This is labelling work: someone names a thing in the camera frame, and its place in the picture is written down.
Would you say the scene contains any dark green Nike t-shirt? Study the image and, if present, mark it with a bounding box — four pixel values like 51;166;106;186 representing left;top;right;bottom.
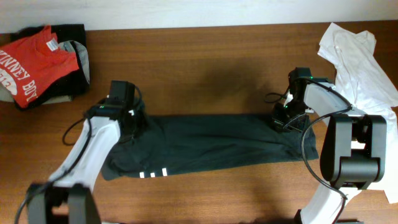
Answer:
101;114;318;180

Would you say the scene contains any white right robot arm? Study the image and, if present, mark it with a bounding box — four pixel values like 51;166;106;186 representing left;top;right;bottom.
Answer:
273;76;387;223

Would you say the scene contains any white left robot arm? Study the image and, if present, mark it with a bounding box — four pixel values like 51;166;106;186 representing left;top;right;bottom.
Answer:
21;103;146;223

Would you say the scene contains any black folded garment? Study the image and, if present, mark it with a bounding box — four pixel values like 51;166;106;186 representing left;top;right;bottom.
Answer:
12;24;90;110

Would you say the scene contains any white t-shirt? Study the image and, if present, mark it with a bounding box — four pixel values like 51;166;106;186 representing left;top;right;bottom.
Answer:
318;23;397;203

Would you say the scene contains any red printed t-shirt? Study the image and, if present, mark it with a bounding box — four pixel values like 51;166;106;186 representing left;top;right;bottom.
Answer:
1;26;79;108

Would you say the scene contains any grey folded garment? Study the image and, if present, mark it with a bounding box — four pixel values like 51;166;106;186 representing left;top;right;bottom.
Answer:
1;85;73;105

